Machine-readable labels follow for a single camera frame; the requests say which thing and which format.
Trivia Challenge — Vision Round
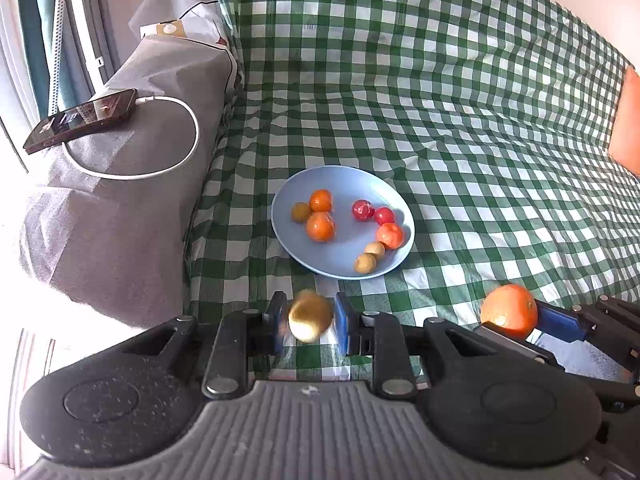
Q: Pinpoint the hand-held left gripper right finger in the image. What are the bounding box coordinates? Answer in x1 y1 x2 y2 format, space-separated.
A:
334 291 483 400

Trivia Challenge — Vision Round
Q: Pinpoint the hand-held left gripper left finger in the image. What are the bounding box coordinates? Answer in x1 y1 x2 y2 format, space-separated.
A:
117 291 290 400

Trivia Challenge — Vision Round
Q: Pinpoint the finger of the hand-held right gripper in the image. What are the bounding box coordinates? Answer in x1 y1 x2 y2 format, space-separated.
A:
535 296 640 358
472 324 640 398

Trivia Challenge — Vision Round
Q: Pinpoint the large plastic-wrapped orange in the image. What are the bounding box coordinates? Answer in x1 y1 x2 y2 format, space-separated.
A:
480 284 539 341

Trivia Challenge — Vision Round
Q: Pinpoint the mandarin orange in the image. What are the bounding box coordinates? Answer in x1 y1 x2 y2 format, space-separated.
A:
375 222 405 251
305 212 336 243

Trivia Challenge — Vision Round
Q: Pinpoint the light blue plate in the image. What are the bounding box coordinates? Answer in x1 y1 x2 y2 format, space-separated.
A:
271 165 416 279

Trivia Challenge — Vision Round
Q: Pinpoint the grey sofa armrest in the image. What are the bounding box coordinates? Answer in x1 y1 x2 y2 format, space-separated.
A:
19 35 242 333

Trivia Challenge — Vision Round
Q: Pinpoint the orange cushion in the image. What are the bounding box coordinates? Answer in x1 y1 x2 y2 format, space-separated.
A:
607 66 640 177

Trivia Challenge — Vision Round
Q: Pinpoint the green checked cloth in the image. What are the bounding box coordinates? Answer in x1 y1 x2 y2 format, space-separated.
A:
182 0 640 386

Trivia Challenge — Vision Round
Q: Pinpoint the black smartphone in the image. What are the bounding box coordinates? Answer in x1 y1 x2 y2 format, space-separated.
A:
23 88 139 156

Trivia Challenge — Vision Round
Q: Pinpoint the white printed cloth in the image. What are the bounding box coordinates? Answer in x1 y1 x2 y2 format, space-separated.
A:
129 0 242 63

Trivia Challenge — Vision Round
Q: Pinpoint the teal curtain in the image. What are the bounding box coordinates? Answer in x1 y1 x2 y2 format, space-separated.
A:
15 0 76 113

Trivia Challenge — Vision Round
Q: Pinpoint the white charging cable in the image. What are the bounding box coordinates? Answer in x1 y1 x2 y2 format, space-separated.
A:
61 94 201 181

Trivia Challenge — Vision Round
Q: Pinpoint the white window frame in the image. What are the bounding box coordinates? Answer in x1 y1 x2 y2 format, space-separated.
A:
0 0 123 171

